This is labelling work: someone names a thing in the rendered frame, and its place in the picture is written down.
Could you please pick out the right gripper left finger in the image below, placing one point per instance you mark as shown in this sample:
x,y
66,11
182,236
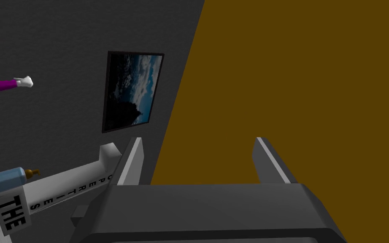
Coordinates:
x,y
132,163

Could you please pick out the dark framed sky picture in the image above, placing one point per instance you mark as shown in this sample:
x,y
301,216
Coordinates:
x,y
132,90

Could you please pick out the blue bottle with brown pump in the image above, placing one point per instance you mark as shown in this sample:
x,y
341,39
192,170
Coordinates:
x,y
5,180

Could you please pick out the white book with black letters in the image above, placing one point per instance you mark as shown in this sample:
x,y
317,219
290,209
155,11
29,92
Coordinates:
x,y
63,187

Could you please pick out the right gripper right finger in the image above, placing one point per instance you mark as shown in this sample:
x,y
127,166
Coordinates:
x,y
269,162

